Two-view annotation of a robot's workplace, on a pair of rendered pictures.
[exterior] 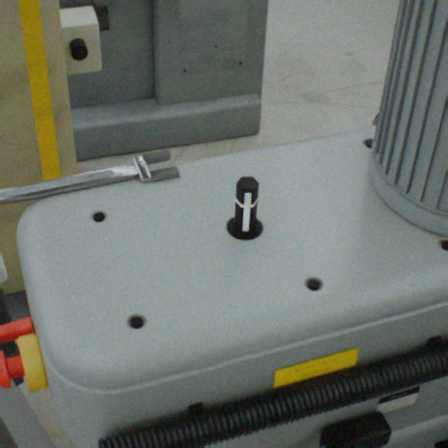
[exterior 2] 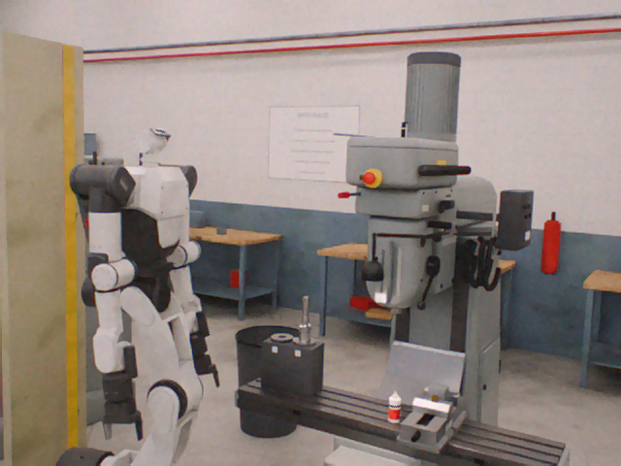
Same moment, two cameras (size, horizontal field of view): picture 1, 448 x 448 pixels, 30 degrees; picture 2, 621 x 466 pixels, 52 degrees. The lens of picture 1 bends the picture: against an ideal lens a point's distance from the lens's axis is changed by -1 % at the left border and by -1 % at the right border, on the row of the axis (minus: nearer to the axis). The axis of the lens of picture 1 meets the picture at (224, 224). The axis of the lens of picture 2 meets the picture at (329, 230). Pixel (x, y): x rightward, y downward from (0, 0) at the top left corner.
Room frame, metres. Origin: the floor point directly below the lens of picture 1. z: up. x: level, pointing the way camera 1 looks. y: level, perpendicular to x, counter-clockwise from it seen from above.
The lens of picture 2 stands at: (-0.93, 1.58, 1.83)
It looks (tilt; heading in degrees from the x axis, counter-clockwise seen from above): 7 degrees down; 320
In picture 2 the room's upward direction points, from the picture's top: 2 degrees clockwise
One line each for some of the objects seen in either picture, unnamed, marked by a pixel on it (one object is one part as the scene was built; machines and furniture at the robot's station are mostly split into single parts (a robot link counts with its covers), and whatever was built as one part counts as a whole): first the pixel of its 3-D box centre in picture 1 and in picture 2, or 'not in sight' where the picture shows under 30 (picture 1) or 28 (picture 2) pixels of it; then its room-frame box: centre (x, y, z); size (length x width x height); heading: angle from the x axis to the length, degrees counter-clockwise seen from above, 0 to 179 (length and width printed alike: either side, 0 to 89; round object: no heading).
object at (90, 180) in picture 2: not in sight; (100, 188); (0.95, 0.91, 1.70); 0.12 x 0.09 x 0.14; 36
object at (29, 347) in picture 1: (32, 362); (373, 178); (0.53, 0.19, 1.76); 0.06 x 0.02 x 0.06; 21
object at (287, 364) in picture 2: not in sight; (292, 363); (1.03, 0.12, 1.00); 0.22 x 0.12 x 0.20; 28
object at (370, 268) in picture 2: not in sight; (373, 270); (0.53, 0.19, 1.47); 0.07 x 0.07 x 0.06
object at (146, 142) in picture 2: not in sight; (149, 146); (1.04, 0.71, 1.84); 0.10 x 0.07 x 0.09; 126
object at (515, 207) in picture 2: not in sight; (517, 218); (0.41, -0.42, 1.62); 0.20 x 0.09 x 0.21; 111
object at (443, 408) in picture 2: not in sight; (433, 406); (0.43, -0.03, 0.99); 0.12 x 0.06 x 0.04; 24
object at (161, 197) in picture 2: not in sight; (134, 206); (1.10, 0.74, 1.63); 0.34 x 0.30 x 0.36; 126
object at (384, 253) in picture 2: not in sight; (384, 271); (0.58, 0.08, 1.45); 0.04 x 0.04 x 0.21; 21
